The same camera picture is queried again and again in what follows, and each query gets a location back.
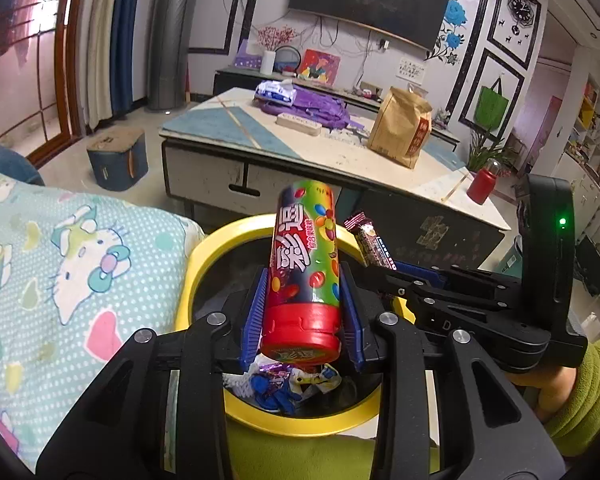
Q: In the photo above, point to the yellow snack packet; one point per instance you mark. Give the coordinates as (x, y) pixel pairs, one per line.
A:
(315, 382)

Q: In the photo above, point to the beige curtain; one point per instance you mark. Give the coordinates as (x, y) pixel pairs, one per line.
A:
(102, 45)

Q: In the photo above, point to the wooden stick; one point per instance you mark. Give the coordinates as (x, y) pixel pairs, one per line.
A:
(457, 186)

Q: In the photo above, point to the brown paper bag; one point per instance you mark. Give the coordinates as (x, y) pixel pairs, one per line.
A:
(400, 127)

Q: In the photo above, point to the person's right hand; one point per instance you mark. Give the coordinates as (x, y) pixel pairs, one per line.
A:
(555, 390)

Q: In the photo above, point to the white paper wall note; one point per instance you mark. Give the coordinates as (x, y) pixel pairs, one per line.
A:
(411, 71)

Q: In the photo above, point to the blue grey cushion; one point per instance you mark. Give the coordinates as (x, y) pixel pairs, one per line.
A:
(5, 160)

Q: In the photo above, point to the purple backpack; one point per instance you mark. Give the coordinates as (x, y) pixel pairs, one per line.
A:
(325, 110)

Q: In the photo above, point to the white blue coffee table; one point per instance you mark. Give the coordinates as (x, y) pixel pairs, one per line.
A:
(205, 125)

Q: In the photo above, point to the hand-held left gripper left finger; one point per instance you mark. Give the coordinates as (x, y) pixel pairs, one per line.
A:
(254, 320)

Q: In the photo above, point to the round table mirror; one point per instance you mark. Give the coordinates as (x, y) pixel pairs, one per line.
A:
(287, 58)

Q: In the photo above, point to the colourful painting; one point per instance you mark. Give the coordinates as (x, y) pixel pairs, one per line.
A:
(319, 66)

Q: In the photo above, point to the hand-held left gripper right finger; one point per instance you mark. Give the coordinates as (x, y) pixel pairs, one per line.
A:
(352, 320)

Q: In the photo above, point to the red bottle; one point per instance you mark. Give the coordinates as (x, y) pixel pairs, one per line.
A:
(482, 182)

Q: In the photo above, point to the grey standing air conditioner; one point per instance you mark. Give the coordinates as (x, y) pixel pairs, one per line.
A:
(172, 35)

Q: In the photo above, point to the white power strip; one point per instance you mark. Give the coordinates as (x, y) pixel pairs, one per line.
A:
(299, 124)

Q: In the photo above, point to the potted green plant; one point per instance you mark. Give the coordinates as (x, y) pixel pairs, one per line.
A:
(485, 147)

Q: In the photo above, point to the red green candy tube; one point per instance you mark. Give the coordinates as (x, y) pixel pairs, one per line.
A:
(300, 270)

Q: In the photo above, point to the white blue tissue pack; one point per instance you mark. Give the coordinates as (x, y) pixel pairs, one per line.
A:
(274, 92)

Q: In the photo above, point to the wooden frame glass sliding door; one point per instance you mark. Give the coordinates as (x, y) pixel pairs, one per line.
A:
(25, 60)

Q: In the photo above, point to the green bag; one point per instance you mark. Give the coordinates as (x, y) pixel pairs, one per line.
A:
(491, 105)

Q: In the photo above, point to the purple box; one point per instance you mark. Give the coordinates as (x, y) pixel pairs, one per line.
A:
(246, 54)

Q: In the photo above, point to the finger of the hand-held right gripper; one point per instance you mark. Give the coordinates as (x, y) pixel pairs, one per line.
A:
(420, 274)
(395, 285)

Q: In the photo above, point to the white vase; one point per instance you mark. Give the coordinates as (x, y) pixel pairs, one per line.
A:
(267, 62)

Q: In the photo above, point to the blue curtain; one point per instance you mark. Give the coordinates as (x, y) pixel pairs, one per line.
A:
(127, 35)

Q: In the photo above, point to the brown chocolate bar wrapper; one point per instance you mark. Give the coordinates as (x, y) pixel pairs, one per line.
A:
(372, 242)

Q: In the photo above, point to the black wall clock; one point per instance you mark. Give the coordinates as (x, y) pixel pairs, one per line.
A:
(521, 12)

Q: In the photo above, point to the yellow round trash bin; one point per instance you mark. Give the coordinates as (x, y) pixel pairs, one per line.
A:
(215, 250)

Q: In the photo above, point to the person's right forearm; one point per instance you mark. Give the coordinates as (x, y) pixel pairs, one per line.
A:
(595, 400)

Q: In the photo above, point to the blue storage stool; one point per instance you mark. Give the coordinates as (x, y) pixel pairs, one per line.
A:
(117, 160)

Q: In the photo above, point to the black wall television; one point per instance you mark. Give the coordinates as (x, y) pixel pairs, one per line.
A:
(370, 0)

